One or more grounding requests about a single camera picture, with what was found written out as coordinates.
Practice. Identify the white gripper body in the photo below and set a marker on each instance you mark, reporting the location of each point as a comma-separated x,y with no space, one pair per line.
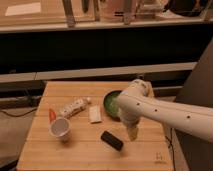
132,130

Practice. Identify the black eraser block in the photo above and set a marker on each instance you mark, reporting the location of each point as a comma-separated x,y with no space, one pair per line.
112,140

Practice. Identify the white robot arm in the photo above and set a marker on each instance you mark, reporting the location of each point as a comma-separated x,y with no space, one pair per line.
133,103

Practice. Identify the white ceramic cup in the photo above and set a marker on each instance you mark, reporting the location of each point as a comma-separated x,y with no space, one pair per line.
60,129

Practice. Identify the green bowl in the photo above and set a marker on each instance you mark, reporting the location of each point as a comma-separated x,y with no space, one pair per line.
109,104

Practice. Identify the white rectangular packet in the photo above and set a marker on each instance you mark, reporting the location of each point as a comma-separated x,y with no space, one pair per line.
95,114

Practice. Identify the orange marker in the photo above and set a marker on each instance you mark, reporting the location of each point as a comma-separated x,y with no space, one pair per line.
52,115

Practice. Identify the white paper sheet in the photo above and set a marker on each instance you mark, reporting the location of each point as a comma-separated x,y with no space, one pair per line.
23,9

